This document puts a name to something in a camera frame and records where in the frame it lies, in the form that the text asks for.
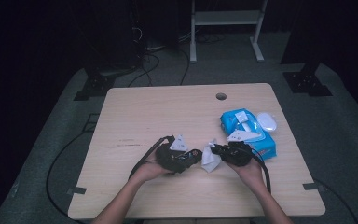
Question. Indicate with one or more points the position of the blue wet wipes pack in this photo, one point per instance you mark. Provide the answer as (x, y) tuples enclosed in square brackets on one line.
[(262, 146)]

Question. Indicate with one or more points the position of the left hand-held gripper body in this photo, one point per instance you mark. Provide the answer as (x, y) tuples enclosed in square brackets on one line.
[(166, 158)]

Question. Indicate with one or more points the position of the person's left hand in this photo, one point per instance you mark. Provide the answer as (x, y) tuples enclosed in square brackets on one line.
[(147, 172)]

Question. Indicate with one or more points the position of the person's right hand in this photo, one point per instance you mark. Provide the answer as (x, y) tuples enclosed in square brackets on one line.
[(251, 172)]

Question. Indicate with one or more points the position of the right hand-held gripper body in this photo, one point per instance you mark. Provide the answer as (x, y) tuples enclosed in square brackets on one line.
[(237, 154)]

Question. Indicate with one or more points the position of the white metal stand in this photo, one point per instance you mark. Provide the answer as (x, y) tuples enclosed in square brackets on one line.
[(227, 17)]

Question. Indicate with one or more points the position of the black stand base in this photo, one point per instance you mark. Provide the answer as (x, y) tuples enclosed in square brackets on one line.
[(94, 87), (306, 82)]

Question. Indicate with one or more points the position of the black tape strip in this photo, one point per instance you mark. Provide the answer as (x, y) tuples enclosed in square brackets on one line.
[(312, 186), (77, 190)]

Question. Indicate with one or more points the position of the white wet wipe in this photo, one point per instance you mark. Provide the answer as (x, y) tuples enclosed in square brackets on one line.
[(209, 161)]

